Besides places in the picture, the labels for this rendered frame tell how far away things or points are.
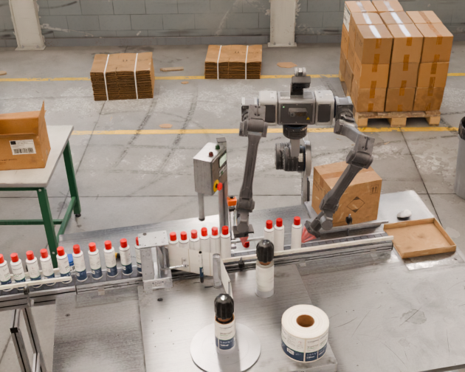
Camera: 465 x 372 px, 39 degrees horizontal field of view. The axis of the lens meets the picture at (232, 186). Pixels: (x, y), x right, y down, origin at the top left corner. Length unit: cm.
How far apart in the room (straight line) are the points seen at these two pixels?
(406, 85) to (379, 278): 336
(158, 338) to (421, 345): 117
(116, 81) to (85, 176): 157
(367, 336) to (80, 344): 130
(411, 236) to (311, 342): 113
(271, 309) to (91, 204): 270
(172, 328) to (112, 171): 303
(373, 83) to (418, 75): 43
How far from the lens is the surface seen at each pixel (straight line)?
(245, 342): 294
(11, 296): 338
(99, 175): 586
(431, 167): 600
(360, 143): 305
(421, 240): 369
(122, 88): 713
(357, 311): 321
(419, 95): 656
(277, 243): 337
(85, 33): 872
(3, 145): 449
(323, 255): 346
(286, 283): 325
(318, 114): 352
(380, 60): 632
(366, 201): 365
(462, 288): 345
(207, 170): 306
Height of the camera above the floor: 303
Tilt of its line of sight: 33 degrees down
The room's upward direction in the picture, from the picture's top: 1 degrees counter-clockwise
